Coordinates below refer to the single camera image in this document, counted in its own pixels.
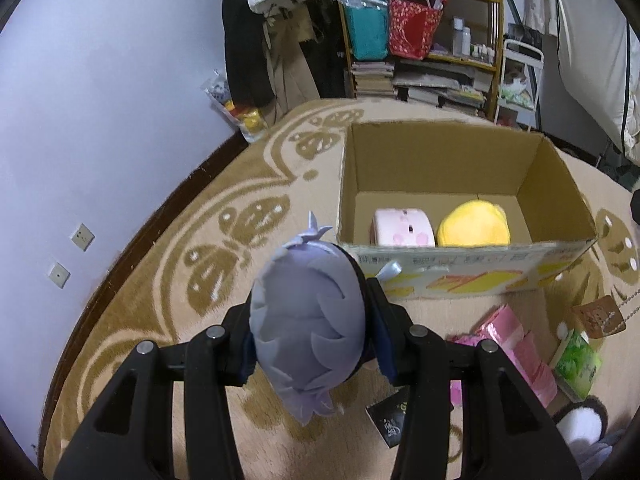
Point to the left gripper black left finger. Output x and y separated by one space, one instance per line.
127 433

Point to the teal storage bag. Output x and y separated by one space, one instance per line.
367 23

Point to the white wall socket lower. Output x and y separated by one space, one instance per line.
59 275

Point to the pink roll plush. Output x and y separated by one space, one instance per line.
409 227

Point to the open cardboard box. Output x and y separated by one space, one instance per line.
439 166

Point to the pink tissue pack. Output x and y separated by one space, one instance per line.
503 327

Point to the red gift bag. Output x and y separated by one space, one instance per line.
413 24

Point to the green tissue pack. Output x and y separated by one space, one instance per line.
575 366

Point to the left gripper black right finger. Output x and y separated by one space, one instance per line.
507 433

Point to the white rolling cart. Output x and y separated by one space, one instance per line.
519 86

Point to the cream duvet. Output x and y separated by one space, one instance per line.
599 66

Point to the purple haired plush doll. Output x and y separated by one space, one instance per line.
308 319

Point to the pink fluffy plush toy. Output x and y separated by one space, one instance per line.
584 428

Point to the wooden shelf unit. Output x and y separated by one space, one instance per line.
467 45

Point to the brown paper tag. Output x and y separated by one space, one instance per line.
600 318

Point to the white wall socket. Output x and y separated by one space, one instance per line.
59 275
82 237

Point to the stack of books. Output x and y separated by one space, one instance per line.
374 79

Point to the yellow round plush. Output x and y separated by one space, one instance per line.
476 223

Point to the black face tissue pack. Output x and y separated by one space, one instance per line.
388 416

